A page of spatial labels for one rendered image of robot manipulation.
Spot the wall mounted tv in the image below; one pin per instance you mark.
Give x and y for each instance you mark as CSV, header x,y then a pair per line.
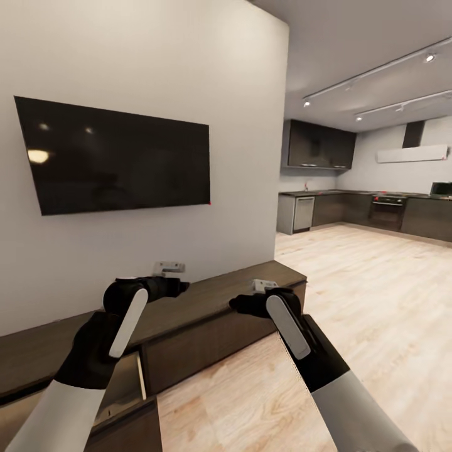
x,y
84,159

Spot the range hood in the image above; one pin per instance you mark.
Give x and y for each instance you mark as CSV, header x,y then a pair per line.
x,y
411,150

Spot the pillar candle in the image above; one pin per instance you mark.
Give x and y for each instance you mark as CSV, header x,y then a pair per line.
x,y
109,412

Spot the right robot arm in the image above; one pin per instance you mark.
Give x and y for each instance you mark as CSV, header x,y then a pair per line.
x,y
354,419

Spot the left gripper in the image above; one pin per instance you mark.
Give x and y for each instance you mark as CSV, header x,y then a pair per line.
x,y
170,287

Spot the oven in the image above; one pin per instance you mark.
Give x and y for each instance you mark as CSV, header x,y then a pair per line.
x,y
387,209

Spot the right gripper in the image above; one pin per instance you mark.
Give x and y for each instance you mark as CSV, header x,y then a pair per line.
x,y
245,305

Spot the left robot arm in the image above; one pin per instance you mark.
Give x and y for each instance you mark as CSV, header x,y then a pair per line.
x,y
63,418

